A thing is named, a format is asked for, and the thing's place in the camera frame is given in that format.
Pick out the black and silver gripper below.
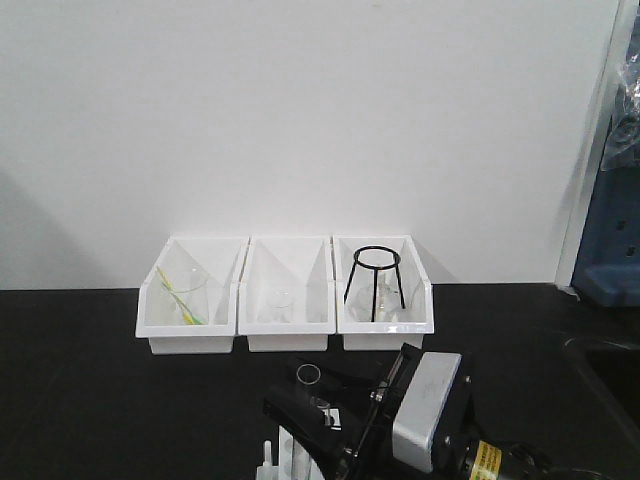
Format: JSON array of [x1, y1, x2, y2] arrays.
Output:
[[263, 343, 472, 479]]

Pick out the clear glass test tube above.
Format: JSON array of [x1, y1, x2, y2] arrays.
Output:
[[295, 363, 321, 403]]

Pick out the white test tube rack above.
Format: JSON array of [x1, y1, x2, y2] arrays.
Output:
[[267, 402, 346, 479]]

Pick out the blue grey pegboard drying rack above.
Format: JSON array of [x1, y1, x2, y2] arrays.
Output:
[[569, 64, 640, 307]]

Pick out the small glass beaker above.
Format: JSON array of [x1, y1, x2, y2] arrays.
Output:
[[267, 289, 295, 323]]

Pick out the right white storage bin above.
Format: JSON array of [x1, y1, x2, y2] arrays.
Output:
[[332, 235, 435, 351]]

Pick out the white storage bin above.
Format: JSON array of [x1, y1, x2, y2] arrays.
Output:
[[332, 235, 435, 351], [237, 236, 336, 352], [135, 236, 250, 355]]

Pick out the glass flask under tripod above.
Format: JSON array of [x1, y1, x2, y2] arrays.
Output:
[[348, 271, 404, 323]]

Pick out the middle white storage bin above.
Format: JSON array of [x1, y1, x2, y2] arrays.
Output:
[[237, 236, 336, 352]]

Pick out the yellow green stirring sticks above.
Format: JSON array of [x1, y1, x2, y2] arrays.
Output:
[[156, 267, 204, 325]]

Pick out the left white storage bin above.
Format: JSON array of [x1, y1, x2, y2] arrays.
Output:
[[135, 236, 250, 355]]

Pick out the glass beaker in left bin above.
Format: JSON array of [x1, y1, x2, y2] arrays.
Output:
[[160, 266, 209, 326]]

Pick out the black sink basin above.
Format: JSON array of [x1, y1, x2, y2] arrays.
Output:
[[563, 337, 639, 448]]

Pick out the plastic bag of tubes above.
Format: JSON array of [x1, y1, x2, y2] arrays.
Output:
[[600, 48, 639, 171]]

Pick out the black wire tripod stand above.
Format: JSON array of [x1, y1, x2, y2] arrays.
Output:
[[343, 245, 406, 310]]

